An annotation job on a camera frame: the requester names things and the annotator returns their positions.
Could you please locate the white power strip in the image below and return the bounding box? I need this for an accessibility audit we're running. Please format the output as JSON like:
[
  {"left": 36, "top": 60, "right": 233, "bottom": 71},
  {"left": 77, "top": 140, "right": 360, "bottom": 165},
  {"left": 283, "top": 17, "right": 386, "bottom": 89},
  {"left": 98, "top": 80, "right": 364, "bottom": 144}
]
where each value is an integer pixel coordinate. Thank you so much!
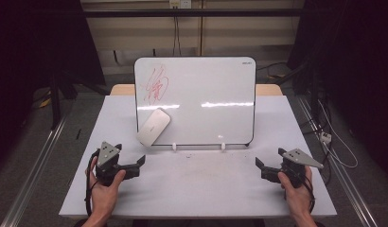
[{"left": 319, "top": 131, "right": 333, "bottom": 145}]

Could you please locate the aluminium floor rail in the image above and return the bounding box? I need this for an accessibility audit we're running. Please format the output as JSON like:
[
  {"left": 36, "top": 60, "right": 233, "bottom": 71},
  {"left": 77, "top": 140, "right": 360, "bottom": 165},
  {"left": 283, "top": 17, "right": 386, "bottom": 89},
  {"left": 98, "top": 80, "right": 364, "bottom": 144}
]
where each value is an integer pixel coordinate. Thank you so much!
[
  {"left": 0, "top": 115, "right": 69, "bottom": 227},
  {"left": 296, "top": 95, "right": 379, "bottom": 227}
]

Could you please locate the person's left hand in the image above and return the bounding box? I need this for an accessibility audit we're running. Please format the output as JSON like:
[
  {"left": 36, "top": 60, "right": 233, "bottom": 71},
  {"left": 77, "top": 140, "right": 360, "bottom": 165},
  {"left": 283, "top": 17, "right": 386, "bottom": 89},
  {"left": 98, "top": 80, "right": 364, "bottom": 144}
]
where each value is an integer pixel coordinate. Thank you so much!
[{"left": 85, "top": 156, "right": 127, "bottom": 218}]

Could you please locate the white wall socket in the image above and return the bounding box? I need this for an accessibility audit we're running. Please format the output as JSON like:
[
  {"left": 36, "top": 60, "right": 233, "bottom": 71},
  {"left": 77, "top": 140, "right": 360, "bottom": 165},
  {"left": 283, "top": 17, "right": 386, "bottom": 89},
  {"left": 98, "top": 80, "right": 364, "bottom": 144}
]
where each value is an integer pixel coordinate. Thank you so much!
[{"left": 168, "top": 0, "right": 193, "bottom": 9}]

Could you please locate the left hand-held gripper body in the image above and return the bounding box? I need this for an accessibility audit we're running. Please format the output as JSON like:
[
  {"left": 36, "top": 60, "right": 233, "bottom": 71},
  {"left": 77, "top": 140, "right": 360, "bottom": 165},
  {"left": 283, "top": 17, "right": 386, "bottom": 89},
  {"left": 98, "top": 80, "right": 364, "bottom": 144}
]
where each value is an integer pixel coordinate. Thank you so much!
[{"left": 95, "top": 141, "right": 127, "bottom": 187}]

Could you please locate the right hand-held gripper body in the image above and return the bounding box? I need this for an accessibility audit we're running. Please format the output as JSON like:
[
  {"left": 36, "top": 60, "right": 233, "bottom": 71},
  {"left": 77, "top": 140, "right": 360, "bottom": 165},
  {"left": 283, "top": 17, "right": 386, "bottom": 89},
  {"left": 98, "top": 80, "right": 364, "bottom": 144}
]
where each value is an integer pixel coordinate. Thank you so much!
[{"left": 279, "top": 148, "right": 325, "bottom": 189}]

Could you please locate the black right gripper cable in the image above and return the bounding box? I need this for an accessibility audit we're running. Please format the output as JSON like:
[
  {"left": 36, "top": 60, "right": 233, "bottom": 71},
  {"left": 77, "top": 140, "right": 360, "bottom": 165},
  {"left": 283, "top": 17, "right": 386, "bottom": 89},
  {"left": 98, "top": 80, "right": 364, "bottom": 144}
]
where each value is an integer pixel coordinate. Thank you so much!
[{"left": 304, "top": 175, "right": 317, "bottom": 214}]

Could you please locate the white cable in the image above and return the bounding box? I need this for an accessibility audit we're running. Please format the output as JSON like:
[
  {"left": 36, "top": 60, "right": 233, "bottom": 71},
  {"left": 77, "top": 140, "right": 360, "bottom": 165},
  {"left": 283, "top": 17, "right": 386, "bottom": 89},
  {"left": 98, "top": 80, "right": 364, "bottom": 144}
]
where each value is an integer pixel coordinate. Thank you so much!
[{"left": 317, "top": 99, "right": 359, "bottom": 169}]

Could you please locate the black wall cable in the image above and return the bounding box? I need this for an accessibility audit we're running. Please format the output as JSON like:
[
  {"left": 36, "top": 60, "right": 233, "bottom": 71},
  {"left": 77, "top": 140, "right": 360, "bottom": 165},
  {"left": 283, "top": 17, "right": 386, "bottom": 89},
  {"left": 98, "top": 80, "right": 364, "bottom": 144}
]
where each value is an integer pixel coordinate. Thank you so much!
[{"left": 172, "top": 8, "right": 181, "bottom": 58}]

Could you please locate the white whiteboard eraser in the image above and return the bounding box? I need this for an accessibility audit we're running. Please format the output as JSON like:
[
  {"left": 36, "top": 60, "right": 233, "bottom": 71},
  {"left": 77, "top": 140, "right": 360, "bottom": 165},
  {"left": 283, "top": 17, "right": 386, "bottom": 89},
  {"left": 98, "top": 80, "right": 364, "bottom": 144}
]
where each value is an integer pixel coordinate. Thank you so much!
[{"left": 135, "top": 108, "right": 171, "bottom": 148}]

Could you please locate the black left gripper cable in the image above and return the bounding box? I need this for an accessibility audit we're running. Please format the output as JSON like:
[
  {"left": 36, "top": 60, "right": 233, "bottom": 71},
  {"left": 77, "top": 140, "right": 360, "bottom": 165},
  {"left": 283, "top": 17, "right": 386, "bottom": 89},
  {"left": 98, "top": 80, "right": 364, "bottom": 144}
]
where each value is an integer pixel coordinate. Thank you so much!
[{"left": 83, "top": 149, "right": 100, "bottom": 218}]

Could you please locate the black curtain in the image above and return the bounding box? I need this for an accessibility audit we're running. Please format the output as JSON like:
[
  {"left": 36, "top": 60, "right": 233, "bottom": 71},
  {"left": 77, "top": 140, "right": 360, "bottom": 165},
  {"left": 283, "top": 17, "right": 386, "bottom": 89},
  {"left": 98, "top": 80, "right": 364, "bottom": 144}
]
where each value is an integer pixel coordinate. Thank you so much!
[
  {"left": 0, "top": 0, "right": 107, "bottom": 171},
  {"left": 286, "top": 0, "right": 388, "bottom": 178}
]

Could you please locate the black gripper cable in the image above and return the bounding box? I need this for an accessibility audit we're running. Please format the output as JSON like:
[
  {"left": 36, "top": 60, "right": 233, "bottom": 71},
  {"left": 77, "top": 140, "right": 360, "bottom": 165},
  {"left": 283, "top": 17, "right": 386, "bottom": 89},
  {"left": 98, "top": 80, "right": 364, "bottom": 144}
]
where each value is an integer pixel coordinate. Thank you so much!
[
  {"left": 304, "top": 175, "right": 317, "bottom": 214},
  {"left": 83, "top": 149, "right": 100, "bottom": 218}
]

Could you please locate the white whiteboard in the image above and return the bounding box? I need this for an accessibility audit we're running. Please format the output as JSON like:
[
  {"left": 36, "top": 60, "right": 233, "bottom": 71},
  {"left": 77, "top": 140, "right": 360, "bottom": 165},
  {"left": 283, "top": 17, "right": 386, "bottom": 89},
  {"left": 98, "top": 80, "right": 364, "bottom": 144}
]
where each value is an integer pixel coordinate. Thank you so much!
[{"left": 133, "top": 56, "right": 257, "bottom": 148}]

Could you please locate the person's right hand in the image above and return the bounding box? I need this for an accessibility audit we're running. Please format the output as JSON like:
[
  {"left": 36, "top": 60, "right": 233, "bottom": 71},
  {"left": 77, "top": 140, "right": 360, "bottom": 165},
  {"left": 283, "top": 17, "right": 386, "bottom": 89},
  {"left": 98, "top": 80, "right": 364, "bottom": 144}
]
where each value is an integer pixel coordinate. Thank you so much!
[{"left": 277, "top": 165, "right": 313, "bottom": 218}]

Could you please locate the black metal stand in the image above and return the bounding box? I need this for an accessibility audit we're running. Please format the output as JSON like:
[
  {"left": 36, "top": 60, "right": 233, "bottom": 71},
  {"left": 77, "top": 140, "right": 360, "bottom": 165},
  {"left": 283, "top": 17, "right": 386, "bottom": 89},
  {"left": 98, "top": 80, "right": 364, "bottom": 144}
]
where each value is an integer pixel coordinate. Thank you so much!
[{"left": 49, "top": 71, "right": 62, "bottom": 131}]

